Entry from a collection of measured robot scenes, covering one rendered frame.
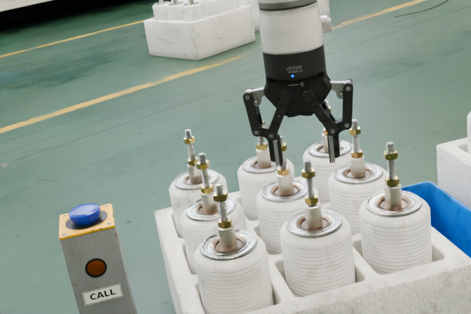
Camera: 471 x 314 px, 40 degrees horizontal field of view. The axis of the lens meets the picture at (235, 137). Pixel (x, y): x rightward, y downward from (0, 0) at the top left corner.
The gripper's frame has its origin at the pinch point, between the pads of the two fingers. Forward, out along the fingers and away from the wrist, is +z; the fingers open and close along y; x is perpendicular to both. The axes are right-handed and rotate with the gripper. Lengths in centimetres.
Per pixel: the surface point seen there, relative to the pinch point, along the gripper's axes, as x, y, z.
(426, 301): -2.3, 14.1, 21.4
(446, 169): 39.4, 22.0, 21.5
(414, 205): 3.7, 13.6, 10.2
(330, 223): -0.3, 2.4, 10.2
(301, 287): -4.1, -2.1, 17.6
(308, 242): -4.3, -0.4, 10.7
